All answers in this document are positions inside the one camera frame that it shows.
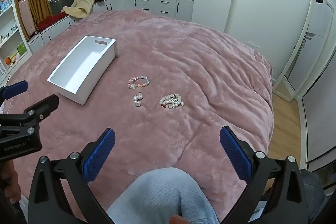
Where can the red cloth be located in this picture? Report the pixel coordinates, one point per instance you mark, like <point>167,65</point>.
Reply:
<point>50,21</point>

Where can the person's left hand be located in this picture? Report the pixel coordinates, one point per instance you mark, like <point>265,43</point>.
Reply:
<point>9,178</point>

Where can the pink fluffy blanket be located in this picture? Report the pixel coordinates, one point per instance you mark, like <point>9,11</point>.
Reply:
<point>197,61</point>

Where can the white window seat cabinet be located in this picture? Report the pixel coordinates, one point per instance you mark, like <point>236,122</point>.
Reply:
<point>152,3</point>

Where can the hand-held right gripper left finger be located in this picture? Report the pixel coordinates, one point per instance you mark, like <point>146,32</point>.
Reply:
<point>101,155</point>

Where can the person's leg in dark pants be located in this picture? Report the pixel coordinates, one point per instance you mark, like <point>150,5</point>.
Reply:
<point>313,186</point>

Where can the white wall socket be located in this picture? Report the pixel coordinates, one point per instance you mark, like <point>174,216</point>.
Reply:
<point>253,45</point>

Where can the person's right hand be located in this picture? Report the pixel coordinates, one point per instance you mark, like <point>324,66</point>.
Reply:
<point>178,219</point>

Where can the pink suitcase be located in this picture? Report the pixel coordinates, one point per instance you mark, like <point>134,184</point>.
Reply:
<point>26,15</point>

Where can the white rectangular storage box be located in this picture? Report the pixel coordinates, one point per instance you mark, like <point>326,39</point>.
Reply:
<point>78,69</point>

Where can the green toy bag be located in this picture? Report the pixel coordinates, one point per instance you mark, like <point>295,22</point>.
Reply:
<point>20,48</point>

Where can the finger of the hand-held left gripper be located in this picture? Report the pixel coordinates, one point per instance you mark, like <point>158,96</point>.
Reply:
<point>43,106</point>
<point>15,89</point>

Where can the white shelf unit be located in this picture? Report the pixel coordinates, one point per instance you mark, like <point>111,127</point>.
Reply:
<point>10,29</point>

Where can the orange plush toy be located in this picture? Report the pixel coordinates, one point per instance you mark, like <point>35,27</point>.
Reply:
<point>10,60</point>

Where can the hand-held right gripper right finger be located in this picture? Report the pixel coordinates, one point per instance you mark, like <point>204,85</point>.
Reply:
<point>235,155</point>

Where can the white framed mirror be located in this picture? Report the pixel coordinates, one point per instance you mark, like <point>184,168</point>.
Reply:
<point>309,37</point>

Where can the person's leg in grey pants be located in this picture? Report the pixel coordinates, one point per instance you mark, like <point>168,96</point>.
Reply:
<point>157,195</point>

